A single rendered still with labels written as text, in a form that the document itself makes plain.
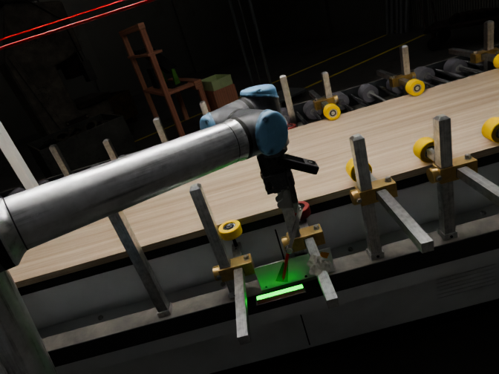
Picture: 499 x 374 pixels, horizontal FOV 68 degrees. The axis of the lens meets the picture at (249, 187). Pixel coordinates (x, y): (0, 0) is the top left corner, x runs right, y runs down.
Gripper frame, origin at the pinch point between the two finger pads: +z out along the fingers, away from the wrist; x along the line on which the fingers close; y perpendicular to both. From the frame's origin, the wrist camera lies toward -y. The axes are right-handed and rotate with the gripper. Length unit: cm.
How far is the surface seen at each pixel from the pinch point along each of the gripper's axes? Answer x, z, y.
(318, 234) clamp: -5.3, 14.6, -4.7
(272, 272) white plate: -5.3, 24.8, 13.2
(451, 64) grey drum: -155, 18, -132
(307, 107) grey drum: -152, 17, -33
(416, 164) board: -25, 11, -47
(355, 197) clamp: -5.6, 5.4, -18.4
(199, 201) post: -6.1, -7.8, 27.6
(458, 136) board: -37, 11, -69
